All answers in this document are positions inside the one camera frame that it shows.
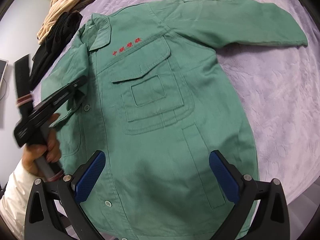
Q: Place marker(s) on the person's left hand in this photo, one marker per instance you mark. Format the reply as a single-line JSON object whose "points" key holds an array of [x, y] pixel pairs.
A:
{"points": [[33, 152]]}

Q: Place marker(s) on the white left sleeve forearm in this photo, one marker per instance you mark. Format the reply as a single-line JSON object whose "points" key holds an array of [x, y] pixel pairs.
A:
{"points": [[15, 199]]}

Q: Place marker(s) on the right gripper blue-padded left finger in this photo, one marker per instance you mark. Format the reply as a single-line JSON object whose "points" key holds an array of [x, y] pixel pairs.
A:
{"points": [[42, 220]]}

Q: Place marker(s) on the green work jacket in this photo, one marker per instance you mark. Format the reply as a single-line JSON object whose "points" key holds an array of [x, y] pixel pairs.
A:
{"points": [[157, 102]]}

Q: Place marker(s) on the black folded garment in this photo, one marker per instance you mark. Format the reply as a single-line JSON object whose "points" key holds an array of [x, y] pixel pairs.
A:
{"points": [[59, 36]]}

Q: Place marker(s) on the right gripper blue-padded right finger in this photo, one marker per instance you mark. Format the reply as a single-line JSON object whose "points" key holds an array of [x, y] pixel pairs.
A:
{"points": [[271, 220]]}

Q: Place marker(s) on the purple embossed bed blanket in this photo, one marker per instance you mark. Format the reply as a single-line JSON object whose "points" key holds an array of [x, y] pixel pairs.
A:
{"points": [[279, 90]]}

